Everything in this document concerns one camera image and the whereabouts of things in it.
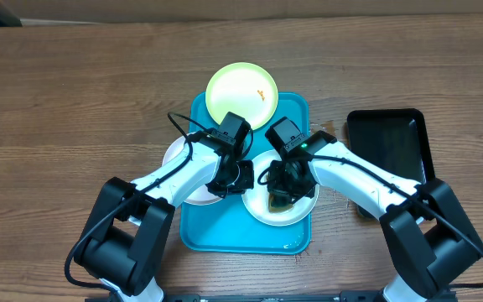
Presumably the black rectangular water tray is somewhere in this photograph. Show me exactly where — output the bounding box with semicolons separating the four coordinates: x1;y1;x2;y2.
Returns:
346;108;436;219

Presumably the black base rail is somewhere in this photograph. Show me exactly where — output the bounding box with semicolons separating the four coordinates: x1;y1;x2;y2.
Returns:
85;289;456;302

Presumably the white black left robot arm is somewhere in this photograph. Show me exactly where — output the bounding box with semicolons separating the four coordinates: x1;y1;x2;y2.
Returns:
65;130;253;301

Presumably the teal plastic tray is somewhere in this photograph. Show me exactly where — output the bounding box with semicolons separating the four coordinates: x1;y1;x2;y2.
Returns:
179;92;312;255

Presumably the white plate with stain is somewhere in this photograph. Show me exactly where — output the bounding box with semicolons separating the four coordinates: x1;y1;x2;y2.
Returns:
242;150;319;227

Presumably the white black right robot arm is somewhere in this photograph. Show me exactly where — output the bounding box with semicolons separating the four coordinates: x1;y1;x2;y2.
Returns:
265;130;483;301

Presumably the light green plate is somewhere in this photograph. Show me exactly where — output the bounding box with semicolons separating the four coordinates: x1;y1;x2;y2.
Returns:
205;62;278;130

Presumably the green yellow sponge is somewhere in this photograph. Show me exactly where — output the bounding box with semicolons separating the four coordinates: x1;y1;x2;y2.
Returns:
268;193;293;213

